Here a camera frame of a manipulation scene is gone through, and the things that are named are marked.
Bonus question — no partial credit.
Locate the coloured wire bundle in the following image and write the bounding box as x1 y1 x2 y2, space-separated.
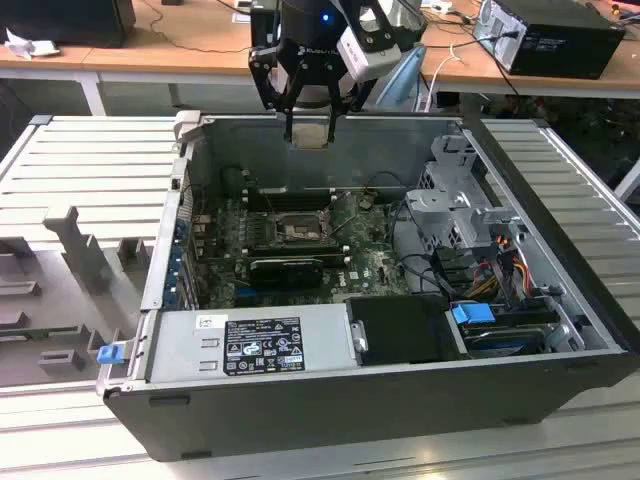
469 259 532 301

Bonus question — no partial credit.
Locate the crumpled white paper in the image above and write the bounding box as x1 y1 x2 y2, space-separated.
3 27 62 61

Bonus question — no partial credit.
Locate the grey metal drive cage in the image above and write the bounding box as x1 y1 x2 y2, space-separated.
404 132 521 251

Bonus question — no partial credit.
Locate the grey power supply unit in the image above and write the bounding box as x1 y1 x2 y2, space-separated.
147 302 359 384

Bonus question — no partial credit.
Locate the metal socket cover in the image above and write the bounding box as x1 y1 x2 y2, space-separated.
317 204 337 237

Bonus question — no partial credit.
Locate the white cable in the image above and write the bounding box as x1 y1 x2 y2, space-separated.
413 42 462 112

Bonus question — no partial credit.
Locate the black cylinder board part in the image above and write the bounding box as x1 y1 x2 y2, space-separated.
221 167 242 197

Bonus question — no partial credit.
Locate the white furniture leg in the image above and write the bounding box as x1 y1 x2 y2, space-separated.
613 160 640 201

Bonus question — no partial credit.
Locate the blue disk carrier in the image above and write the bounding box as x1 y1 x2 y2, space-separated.
449 301 496 332

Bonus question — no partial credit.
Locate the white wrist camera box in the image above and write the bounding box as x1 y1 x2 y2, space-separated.
335 27 403 82

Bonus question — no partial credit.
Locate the black desktop computer tower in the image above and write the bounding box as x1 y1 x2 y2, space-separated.
473 0 627 81

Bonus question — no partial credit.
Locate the black graphics card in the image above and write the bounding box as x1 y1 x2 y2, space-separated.
248 257 324 289

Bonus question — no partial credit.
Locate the black open PC case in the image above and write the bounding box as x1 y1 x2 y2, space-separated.
94 112 640 461

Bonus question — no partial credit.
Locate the silver square CPU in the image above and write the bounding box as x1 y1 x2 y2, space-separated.
290 124 331 150

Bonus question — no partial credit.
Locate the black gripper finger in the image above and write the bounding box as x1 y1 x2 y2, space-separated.
248 46 305 145
324 69 377 147

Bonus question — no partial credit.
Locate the black hard disk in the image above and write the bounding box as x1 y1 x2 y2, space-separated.
462 324 547 359

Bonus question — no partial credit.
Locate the large black monitor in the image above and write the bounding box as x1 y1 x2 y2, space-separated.
0 0 137 50

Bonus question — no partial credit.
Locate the wooden desk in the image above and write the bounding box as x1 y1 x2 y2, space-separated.
0 0 640 117

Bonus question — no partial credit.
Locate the small black box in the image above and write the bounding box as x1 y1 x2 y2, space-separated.
249 7 282 51

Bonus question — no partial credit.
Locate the grey parts rack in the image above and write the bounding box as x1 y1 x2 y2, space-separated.
0 204 156 389

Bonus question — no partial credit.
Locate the green motherboard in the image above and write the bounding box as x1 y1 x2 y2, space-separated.
192 192 416 309

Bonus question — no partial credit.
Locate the black RAM slot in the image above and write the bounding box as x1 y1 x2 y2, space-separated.
246 249 350 261
246 241 346 252
249 199 336 212
249 188 336 202

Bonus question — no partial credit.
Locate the black CPU socket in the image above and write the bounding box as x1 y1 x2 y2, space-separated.
272 210 335 247

